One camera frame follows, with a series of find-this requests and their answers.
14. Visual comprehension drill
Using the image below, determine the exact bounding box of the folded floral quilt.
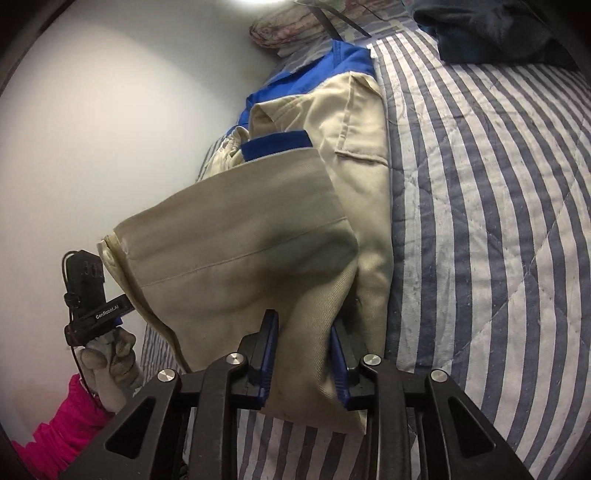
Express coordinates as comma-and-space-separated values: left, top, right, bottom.
249, 6, 334, 60

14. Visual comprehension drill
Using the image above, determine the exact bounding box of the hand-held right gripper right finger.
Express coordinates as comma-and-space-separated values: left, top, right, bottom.
329, 320, 533, 480

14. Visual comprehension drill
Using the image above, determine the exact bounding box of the dark teal cloth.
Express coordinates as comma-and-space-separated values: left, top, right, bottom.
412, 0, 583, 71

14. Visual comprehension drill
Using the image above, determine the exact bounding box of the person's left hand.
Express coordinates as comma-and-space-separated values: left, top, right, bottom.
75, 327, 145, 412

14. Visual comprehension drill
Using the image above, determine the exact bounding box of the blue white striped quilt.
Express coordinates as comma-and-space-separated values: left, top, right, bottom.
139, 16, 591, 480

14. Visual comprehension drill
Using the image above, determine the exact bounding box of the cream and blue jacket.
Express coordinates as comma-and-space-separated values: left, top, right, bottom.
99, 39, 394, 435

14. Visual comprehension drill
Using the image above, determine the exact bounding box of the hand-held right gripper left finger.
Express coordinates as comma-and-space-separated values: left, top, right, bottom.
58, 311, 280, 480

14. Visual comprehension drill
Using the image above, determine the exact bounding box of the person's left forearm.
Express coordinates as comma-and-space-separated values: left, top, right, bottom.
11, 373, 117, 479

